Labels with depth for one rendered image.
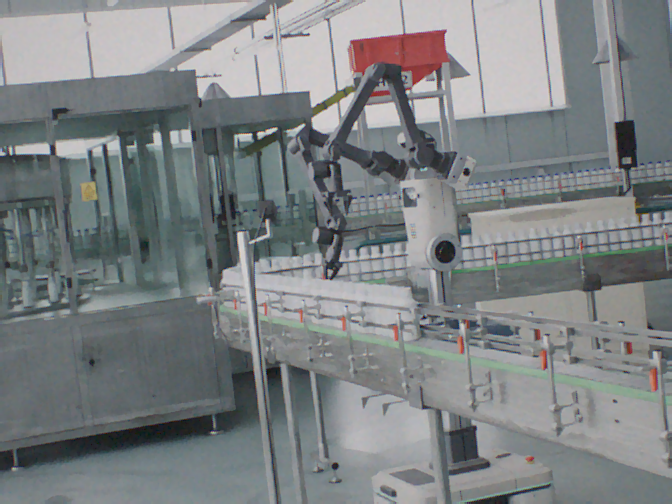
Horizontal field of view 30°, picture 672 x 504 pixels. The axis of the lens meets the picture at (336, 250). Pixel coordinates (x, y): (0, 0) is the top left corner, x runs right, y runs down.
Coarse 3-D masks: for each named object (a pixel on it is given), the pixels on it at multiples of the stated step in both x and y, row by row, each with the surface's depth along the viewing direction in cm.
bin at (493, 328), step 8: (448, 320) 488; (456, 320) 489; (472, 320) 491; (424, 328) 484; (456, 328) 489; (472, 328) 457; (488, 328) 460; (496, 328) 461; (504, 328) 462; (424, 336) 468; (472, 336) 458; (504, 336) 462; (472, 344) 458; (512, 344) 463; (512, 352) 463; (520, 352) 465; (400, 400) 454; (384, 408) 452; (384, 416) 452
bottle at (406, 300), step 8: (400, 288) 404; (408, 288) 403; (400, 296) 402; (408, 296) 401; (400, 304) 401; (408, 304) 400; (416, 304) 402; (400, 312) 402; (408, 312) 400; (408, 320) 401; (408, 328) 401; (408, 336) 401
